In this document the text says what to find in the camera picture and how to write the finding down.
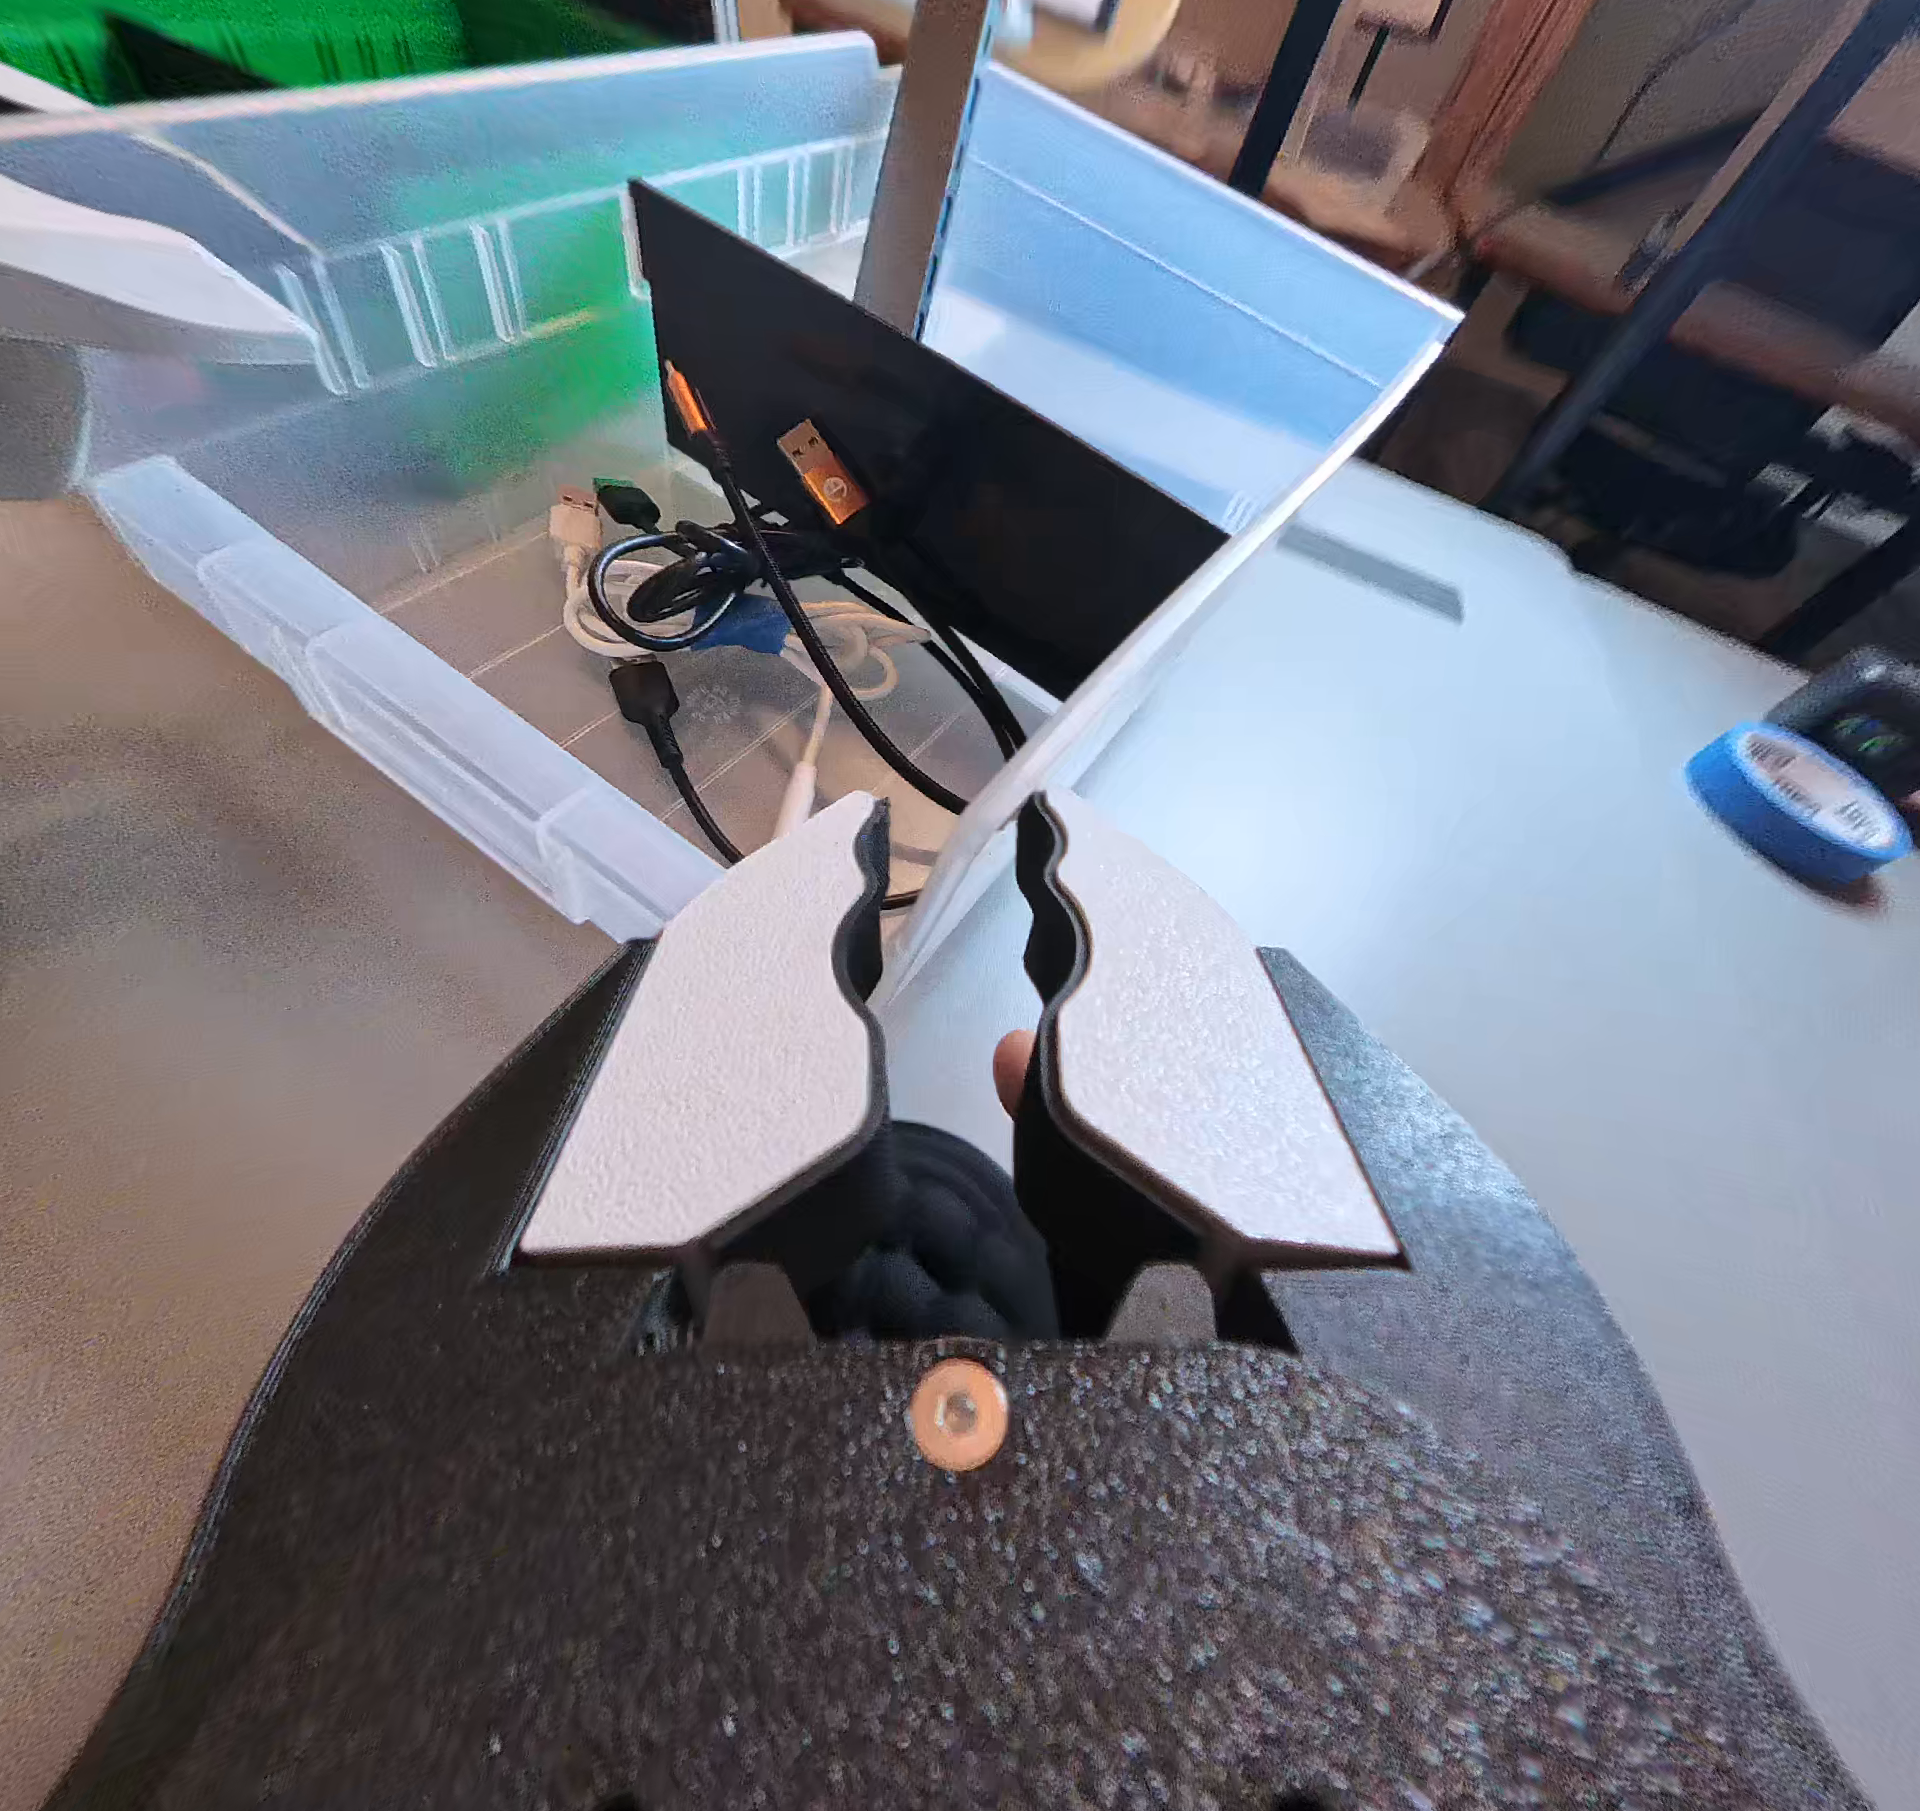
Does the blue tape roll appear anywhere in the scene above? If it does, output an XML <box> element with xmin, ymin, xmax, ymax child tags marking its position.
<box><xmin>1684</xmin><ymin>721</ymin><xmax>1911</xmax><ymax>888</ymax></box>

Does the braided cable with orange plugs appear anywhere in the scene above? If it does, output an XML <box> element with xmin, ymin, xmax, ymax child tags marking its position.
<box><xmin>658</xmin><ymin>360</ymin><xmax>1039</xmax><ymax>818</ymax></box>

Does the black wrist rest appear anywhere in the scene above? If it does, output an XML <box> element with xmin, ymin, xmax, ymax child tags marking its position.
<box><xmin>816</xmin><ymin>1119</ymin><xmax>1061</xmax><ymax>1346</ymax></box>

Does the grey metal usb hub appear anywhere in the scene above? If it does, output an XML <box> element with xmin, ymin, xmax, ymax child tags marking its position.
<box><xmin>857</xmin><ymin>0</ymin><xmax>1003</xmax><ymax>345</ymax></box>

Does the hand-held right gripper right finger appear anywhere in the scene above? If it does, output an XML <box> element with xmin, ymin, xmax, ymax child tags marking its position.
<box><xmin>1013</xmin><ymin>785</ymin><xmax>1404</xmax><ymax>1339</ymax></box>

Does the black cable with green plug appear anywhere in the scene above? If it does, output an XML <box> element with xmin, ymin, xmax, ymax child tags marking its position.
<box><xmin>589</xmin><ymin>478</ymin><xmax>844</xmax><ymax>636</ymax></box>

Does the small black device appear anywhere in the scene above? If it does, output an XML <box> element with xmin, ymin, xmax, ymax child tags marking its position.
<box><xmin>1767</xmin><ymin>647</ymin><xmax>1920</xmax><ymax>812</ymax></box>

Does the clear plastic bin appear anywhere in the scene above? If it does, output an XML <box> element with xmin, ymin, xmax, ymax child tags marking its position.
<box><xmin>0</xmin><ymin>35</ymin><xmax>1463</xmax><ymax>1009</ymax></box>

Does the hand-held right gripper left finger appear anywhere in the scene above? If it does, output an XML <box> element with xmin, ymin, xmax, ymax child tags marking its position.
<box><xmin>515</xmin><ymin>788</ymin><xmax>896</xmax><ymax>1339</ymax></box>

